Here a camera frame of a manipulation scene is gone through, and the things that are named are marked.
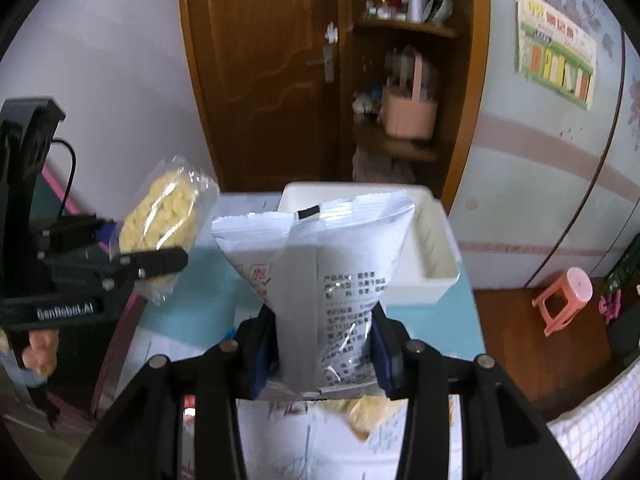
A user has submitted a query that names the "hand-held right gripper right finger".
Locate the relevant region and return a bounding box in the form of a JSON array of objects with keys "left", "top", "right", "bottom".
[{"left": 370, "top": 305, "right": 581, "bottom": 480}]

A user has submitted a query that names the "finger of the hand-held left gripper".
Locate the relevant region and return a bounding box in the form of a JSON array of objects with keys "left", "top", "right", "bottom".
[
  {"left": 39, "top": 214, "right": 121, "bottom": 262},
  {"left": 39, "top": 246, "right": 190, "bottom": 311}
]

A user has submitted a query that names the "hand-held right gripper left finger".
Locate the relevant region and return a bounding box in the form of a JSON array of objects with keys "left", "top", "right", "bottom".
[{"left": 62, "top": 305, "right": 281, "bottom": 480}]

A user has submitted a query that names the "clear yellow puffed snack packet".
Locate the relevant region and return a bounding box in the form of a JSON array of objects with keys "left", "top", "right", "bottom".
[{"left": 117, "top": 155, "right": 221, "bottom": 306}]

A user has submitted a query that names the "white printed snack packet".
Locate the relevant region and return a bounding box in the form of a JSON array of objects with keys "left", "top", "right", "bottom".
[{"left": 211, "top": 194, "right": 416, "bottom": 401}]

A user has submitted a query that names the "white plastic bin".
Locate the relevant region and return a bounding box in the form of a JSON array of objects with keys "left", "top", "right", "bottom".
[{"left": 277, "top": 181, "right": 462, "bottom": 307}]

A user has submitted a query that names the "person's left hand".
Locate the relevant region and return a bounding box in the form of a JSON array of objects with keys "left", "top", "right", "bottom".
[{"left": 0, "top": 329, "right": 59, "bottom": 377}]

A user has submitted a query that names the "yellowish snack packet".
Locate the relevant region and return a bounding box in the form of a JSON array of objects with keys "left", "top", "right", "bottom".
[{"left": 322, "top": 394, "right": 406, "bottom": 443}]

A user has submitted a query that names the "teal and white table cover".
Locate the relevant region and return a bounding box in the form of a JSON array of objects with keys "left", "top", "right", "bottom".
[{"left": 97, "top": 192, "right": 487, "bottom": 480}]

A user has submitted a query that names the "pink plastic stool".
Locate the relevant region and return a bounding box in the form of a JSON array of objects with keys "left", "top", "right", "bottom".
[{"left": 531, "top": 267, "right": 594, "bottom": 338}]

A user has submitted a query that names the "wooden corner shelf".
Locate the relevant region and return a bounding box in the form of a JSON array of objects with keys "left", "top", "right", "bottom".
[{"left": 345, "top": 0, "right": 492, "bottom": 211}]

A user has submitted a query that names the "brown wooden door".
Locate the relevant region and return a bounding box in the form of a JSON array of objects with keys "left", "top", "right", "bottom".
[{"left": 177, "top": 0, "right": 353, "bottom": 195}]

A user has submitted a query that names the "white checked cloth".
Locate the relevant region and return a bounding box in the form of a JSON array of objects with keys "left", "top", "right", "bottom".
[{"left": 547, "top": 365, "right": 640, "bottom": 480}]

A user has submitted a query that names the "pink toy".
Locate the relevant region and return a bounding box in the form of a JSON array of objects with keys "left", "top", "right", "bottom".
[{"left": 599, "top": 292, "right": 624, "bottom": 324}]

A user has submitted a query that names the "dark green box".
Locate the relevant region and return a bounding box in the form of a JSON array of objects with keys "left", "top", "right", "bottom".
[{"left": 602, "top": 247, "right": 640, "bottom": 301}]

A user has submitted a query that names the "pale green tape roll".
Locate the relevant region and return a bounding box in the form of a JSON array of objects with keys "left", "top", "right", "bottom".
[{"left": 425, "top": 0, "right": 454, "bottom": 26}]

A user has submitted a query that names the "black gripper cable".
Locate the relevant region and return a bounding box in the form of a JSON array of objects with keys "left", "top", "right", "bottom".
[{"left": 50, "top": 137, "right": 80, "bottom": 217}]

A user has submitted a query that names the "pink handled basket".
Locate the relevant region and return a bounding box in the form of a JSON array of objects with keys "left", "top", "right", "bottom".
[{"left": 380, "top": 50, "right": 440, "bottom": 141}]

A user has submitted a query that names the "metal door handle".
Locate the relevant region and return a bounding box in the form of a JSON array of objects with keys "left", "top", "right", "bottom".
[{"left": 306, "top": 45, "right": 337, "bottom": 84}]

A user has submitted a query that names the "black wall cable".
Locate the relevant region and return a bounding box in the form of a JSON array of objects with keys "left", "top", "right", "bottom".
[{"left": 530, "top": 25, "right": 627, "bottom": 286}]

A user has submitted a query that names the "colourful wall poster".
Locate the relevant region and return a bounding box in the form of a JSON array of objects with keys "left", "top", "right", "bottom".
[{"left": 514, "top": 0, "right": 599, "bottom": 110}]

